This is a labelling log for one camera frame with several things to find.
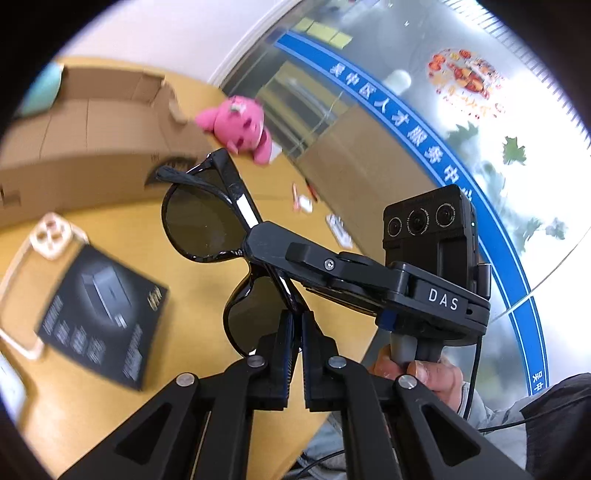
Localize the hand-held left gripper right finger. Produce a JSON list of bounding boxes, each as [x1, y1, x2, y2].
[[302, 311, 532, 480]]

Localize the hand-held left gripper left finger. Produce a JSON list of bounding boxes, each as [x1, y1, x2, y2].
[[59, 310, 303, 480]]

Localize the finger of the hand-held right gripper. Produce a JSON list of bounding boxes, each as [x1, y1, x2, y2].
[[240, 220, 408, 320], [302, 285, 378, 318]]

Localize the black sunglasses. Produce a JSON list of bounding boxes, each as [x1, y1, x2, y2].
[[154, 148, 309, 359]]

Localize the black charger box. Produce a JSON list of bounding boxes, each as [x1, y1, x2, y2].
[[34, 244, 170, 392]]

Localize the cardboard box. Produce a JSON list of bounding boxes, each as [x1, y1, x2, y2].
[[0, 64, 219, 232]]

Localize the clear beige phone case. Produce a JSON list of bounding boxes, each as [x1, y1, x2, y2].
[[0, 212, 89, 361]]

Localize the person's right forearm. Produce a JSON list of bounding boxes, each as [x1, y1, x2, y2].
[[455, 371, 591, 467]]

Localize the person's right hand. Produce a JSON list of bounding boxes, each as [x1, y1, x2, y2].
[[368, 345, 465, 414]]

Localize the white red small stationery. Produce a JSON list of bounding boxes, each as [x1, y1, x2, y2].
[[292, 181, 320, 214]]

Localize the white striped small box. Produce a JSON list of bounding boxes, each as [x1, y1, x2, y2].
[[325, 213, 354, 250]]

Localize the blue window banner strip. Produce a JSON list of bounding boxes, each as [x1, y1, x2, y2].
[[274, 30, 551, 398]]

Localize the red window decal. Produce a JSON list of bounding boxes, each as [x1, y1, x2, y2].
[[427, 48, 505, 100]]

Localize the pastel pink teal plush toy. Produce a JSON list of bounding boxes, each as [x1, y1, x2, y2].
[[20, 62, 64, 117]]

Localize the black cable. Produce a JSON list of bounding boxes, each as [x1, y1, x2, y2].
[[286, 336, 529, 478]]

